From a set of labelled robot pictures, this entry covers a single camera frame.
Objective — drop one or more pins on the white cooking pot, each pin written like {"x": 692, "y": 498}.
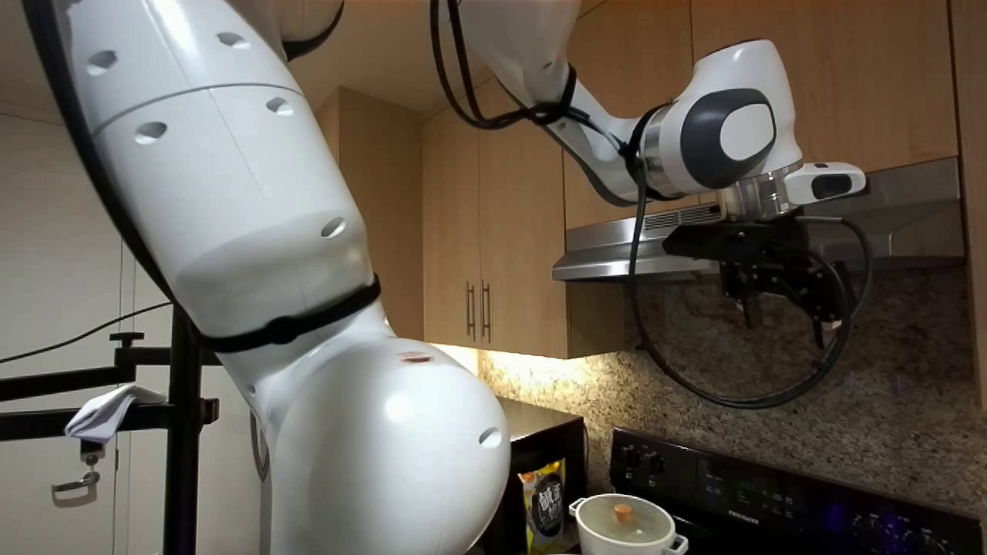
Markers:
{"x": 597, "y": 547}

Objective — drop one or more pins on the white cloth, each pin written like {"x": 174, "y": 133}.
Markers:
{"x": 109, "y": 408}

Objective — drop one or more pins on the pot lid orange knob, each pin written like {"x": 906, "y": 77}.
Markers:
{"x": 621, "y": 512}

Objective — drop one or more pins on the yellow black snack bag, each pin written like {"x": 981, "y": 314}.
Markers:
{"x": 545, "y": 511}

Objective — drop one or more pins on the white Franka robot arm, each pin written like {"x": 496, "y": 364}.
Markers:
{"x": 381, "y": 462}

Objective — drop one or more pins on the black stand pole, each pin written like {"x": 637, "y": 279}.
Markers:
{"x": 184, "y": 462}

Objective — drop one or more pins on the black stove control panel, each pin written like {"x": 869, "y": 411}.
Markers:
{"x": 771, "y": 504}

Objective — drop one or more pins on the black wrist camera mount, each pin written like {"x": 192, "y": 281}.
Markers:
{"x": 709, "y": 239}

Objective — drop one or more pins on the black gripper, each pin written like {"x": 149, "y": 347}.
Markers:
{"x": 771, "y": 275}

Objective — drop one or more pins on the stainless steel range hood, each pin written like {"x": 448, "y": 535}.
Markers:
{"x": 619, "y": 242}

